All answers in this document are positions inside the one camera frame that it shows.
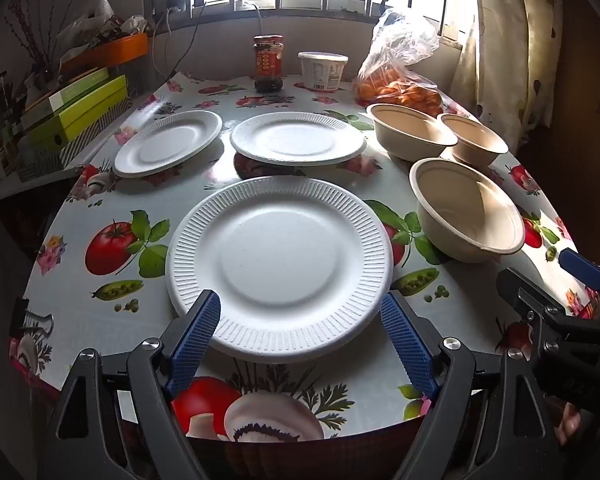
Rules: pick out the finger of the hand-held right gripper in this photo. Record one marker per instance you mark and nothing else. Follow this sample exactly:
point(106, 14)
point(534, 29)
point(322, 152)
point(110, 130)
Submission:
point(582, 266)
point(520, 290)

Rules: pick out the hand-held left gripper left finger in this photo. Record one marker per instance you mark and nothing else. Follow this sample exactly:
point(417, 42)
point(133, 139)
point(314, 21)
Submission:
point(195, 340)

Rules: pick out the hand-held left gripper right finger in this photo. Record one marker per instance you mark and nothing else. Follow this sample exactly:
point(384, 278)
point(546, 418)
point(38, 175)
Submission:
point(405, 340)

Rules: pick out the beige paper bowl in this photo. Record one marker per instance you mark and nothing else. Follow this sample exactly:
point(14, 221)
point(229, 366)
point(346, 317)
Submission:
point(410, 127)
point(475, 140)
point(467, 210)

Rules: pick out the white ribbed foam plate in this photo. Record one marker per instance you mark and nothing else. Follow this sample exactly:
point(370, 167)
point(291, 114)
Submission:
point(280, 270)
point(297, 137)

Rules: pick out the white smooth-rim foam plate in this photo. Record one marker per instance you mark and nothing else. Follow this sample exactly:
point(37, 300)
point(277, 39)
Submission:
point(170, 142)

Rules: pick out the person's right hand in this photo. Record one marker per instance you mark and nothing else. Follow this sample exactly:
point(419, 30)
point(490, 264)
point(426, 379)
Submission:
point(570, 425)

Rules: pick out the black binder clip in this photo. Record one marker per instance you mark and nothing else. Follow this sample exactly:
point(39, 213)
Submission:
point(30, 320)

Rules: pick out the cream patterned curtain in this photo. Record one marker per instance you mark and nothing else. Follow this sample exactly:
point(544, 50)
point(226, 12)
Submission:
point(515, 45)

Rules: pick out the plastic bag of oranges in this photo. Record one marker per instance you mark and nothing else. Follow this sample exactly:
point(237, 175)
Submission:
point(400, 85)

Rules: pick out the white plastic tub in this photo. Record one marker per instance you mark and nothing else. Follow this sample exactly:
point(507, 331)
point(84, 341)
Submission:
point(323, 71)

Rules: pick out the olive flat cardboard box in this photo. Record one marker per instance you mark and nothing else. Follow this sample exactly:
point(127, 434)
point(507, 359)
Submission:
point(55, 92)

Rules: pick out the red-label chili sauce jar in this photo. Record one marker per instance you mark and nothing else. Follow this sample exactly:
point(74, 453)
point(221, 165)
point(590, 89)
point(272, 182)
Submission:
point(268, 62)

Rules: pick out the black hook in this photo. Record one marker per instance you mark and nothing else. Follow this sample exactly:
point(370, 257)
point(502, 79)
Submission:
point(386, 5)

